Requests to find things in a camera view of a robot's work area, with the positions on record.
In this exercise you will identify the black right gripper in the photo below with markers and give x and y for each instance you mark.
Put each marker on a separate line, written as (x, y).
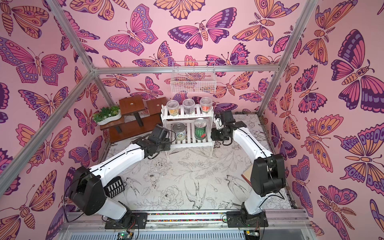
(216, 134)

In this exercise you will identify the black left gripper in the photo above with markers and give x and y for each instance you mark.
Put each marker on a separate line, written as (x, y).
(167, 141)

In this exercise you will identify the green watermelon can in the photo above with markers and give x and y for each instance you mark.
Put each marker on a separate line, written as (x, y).
(200, 128)

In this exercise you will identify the red seed jar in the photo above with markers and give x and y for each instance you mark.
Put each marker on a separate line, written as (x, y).
(206, 104)

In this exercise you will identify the yellow seed jar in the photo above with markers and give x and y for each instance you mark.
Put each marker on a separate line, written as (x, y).
(173, 107)

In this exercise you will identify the dark seed jar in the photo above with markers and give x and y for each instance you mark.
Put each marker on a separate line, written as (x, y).
(189, 106)

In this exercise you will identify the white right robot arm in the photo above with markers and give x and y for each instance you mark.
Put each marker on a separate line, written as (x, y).
(267, 174)

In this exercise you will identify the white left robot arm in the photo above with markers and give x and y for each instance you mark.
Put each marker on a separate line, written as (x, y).
(93, 189)

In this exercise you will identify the white slatted wooden shelf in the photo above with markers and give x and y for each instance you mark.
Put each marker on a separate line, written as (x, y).
(190, 141)

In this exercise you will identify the purple label tin can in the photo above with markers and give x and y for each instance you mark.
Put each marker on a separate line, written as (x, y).
(180, 131)

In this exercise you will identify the brown wooden stepped stand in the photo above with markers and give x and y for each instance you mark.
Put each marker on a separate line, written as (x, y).
(137, 117)

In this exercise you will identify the green plant in white pot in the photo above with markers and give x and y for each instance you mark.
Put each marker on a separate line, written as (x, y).
(107, 115)

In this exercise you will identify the white wire basket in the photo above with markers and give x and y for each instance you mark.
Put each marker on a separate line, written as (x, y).
(193, 77)

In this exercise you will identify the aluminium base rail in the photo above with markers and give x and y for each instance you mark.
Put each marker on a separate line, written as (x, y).
(289, 224)

